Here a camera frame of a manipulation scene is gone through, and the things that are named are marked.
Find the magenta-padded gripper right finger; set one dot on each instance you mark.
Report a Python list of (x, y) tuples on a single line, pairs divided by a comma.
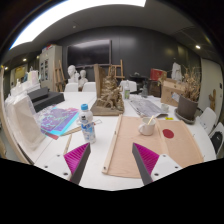
[(146, 158)]

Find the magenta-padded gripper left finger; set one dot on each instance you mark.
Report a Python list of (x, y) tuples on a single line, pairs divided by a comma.
[(76, 158)]

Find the white blue-capped drink bottle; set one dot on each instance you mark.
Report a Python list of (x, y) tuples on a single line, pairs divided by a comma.
[(87, 125)]

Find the thin wooden stick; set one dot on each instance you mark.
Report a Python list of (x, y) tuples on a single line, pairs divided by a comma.
[(67, 144)]

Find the beige canvas mat with slats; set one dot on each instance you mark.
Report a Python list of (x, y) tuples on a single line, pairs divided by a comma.
[(125, 150)]

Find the white ceramic mug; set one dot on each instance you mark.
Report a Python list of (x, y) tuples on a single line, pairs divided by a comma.
[(146, 129)]

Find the flat round red coaster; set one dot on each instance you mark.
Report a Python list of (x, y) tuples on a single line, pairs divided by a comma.
[(168, 133)]

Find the wooden stir stick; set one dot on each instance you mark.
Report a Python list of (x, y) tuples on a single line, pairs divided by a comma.
[(151, 120)]

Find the purple and cyan art print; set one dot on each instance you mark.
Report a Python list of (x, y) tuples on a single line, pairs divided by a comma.
[(58, 120)]

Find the yellow sticky note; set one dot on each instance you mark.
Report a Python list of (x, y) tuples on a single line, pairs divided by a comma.
[(169, 118)]

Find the printed newspaper sheet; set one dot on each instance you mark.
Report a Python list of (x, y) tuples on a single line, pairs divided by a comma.
[(145, 106)]

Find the small clear glass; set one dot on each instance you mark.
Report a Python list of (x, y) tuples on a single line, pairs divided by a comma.
[(165, 108)]

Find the plastic-wrapped white canvas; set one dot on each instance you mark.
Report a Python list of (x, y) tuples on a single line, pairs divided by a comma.
[(25, 123)]

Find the black flat box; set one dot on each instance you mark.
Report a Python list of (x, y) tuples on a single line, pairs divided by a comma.
[(50, 101), (38, 93)]

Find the grey metal bottle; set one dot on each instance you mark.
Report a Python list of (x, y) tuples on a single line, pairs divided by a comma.
[(144, 91)]

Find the brown driftwood sculpture on board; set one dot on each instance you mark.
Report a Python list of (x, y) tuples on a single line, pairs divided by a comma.
[(110, 98)]

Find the green-labelled clear bottle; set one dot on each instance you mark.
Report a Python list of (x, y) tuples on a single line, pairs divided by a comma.
[(127, 91)]

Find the brown cardboard box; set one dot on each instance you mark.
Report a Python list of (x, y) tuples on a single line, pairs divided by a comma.
[(170, 91)]

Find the white plastic chair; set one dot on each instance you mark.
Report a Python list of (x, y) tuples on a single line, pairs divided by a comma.
[(89, 87), (208, 118), (71, 87), (132, 86), (218, 127)]

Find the black backpack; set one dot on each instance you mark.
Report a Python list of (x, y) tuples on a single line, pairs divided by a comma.
[(216, 141)]

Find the white plaster bust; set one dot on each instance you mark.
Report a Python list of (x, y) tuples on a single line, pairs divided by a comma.
[(72, 73), (82, 80)]

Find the black side table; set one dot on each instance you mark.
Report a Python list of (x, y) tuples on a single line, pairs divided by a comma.
[(136, 79)]

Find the wooden easel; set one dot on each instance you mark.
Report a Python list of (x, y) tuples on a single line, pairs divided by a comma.
[(117, 70), (59, 76)]

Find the red box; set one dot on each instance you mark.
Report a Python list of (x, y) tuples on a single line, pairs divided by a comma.
[(157, 74)]

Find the wooden figure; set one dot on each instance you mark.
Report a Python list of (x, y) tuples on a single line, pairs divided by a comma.
[(212, 100)]

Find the white draped statue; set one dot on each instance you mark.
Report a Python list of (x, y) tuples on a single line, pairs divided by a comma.
[(176, 71)]

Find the white shelf cabinet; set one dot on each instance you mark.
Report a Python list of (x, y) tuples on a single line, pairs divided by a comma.
[(50, 66)]

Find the recessed ceiling spotlights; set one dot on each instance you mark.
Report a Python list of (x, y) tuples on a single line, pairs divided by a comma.
[(198, 47)]

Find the long ceiling light panel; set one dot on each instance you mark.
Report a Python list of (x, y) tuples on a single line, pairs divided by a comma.
[(66, 13)]

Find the dark wall screen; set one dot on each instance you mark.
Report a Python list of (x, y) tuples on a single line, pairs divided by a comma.
[(88, 53)]

